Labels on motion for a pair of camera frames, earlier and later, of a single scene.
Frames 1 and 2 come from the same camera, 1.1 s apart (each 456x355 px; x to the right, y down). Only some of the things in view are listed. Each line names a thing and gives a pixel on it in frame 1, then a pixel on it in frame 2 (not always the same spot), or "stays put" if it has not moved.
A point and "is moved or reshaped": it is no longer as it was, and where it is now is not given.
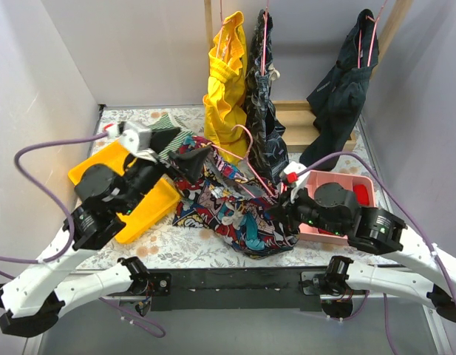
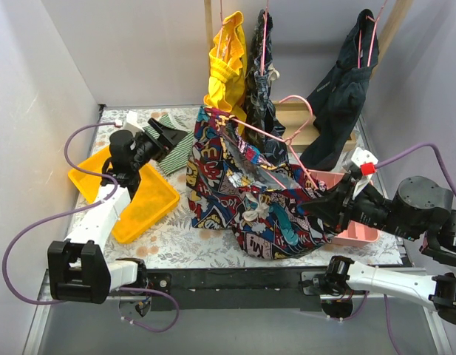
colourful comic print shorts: [222, 200] is moved or reshaped
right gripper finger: [282, 213] -> [327, 208]
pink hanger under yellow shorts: [222, 28] stays put
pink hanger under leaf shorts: [264, 37] stays put
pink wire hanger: [246, 158] -> [276, 178]
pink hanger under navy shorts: [373, 34] stays put
